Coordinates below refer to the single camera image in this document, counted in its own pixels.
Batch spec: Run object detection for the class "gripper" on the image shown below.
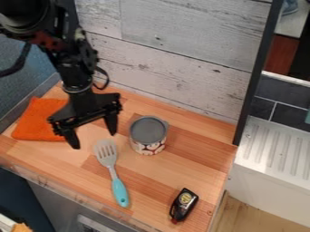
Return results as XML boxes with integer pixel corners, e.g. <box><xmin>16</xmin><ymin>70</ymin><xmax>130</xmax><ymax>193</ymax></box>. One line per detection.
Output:
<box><xmin>45</xmin><ymin>84</ymin><xmax>124</xmax><ymax>150</ymax></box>

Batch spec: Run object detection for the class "can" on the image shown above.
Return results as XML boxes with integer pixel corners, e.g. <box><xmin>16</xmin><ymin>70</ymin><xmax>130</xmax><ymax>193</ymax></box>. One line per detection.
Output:
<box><xmin>128</xmin><ymin>115</ymin><xmax>171</xmax><ymax>157</ymax></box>

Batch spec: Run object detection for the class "orange cloth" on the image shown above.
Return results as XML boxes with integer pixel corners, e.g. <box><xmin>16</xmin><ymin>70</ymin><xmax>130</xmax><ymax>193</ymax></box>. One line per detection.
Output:
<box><xmin>9</xmin><ymin>96</ymin><xmax>71</xmax><ymax>142</ymax></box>

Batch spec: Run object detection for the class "grey spatula with blue handle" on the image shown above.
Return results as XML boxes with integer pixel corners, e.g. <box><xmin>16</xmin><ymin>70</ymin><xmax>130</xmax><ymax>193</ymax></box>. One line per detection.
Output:
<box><xmin>92</xmin><ymin>139</ymin><xmax>131</xmax><ymax>208</ymax></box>

